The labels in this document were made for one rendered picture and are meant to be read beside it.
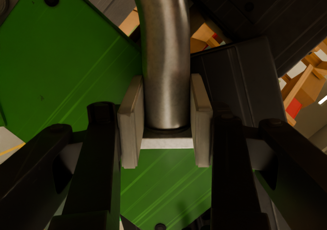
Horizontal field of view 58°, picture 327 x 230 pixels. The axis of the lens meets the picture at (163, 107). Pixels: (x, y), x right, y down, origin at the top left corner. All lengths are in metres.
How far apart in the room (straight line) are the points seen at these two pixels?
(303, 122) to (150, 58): 9.54
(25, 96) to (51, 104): 0.02
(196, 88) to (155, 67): 0.03
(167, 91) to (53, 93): 0.09
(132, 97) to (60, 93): 0.09
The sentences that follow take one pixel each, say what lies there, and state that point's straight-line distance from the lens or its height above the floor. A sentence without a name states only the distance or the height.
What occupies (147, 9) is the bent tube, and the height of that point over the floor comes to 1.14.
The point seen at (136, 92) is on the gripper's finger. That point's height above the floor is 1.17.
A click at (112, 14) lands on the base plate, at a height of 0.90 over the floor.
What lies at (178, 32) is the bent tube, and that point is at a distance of 0.17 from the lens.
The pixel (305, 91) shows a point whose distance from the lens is 4.24.
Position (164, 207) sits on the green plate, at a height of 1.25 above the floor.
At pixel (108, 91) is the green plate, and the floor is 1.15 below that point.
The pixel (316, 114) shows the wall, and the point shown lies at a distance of 9.72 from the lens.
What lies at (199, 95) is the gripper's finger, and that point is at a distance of 0.15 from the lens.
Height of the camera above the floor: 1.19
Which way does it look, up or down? 2 degrees down
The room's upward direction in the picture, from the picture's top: 136 degrees clockwise
